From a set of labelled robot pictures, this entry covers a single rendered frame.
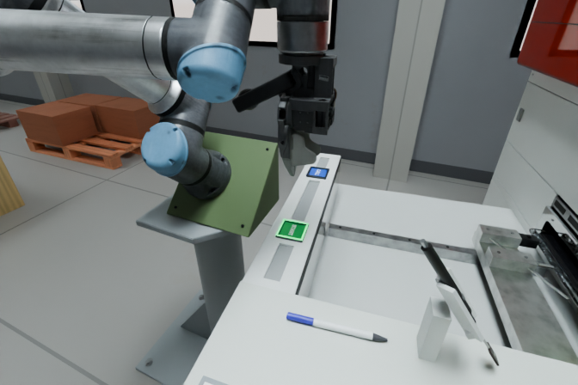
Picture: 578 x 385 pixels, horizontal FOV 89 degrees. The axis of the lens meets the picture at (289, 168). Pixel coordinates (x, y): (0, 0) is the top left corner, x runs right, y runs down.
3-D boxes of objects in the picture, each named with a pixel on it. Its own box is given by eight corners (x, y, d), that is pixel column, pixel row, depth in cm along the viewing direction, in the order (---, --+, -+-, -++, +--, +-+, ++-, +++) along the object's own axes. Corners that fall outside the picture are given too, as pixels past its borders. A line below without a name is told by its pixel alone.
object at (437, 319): (461, 345, 39) (494, 274, 33) (468, 375, 36) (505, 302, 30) (413, 333, 41) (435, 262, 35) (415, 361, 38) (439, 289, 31)
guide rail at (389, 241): (538, 271, 70) (544, 261, 68) (543, 278, 68) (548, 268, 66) (328, 231, 82) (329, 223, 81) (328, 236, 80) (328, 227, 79)
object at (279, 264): (337, 192, 100) (341, 155, 94) (293, 348, 54) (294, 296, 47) (310, 188, 103) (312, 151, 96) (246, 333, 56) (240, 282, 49)
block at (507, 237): (513, 239, 71) (517, 229, 69) (518, 248, 68) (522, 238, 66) (475, 232, 73) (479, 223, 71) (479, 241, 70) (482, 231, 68)
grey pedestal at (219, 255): (135, 369, 127) (70, 215, 89) (200, 290, 163) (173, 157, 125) (236, 426, 109) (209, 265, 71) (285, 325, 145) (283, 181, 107)
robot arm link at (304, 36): (269, 21, 40) (286, 21, 47) (270, 57, 42) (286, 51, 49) (323, 21, 38) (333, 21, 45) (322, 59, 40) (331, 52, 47)
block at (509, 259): (525, 263, 64) (531, 253, 62) (532, 274, 61) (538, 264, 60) (484, 255, 66) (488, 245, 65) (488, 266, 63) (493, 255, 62)
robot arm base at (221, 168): (180, 194, 90) (158, 186, 81) (195, 149, 94) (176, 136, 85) (222, 204, 85) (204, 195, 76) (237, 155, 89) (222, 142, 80)
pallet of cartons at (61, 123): (174, 140, 357) (166, 101, 335) (109, 172, 285) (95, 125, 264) (100, 126, 401) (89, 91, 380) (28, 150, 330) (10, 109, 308)
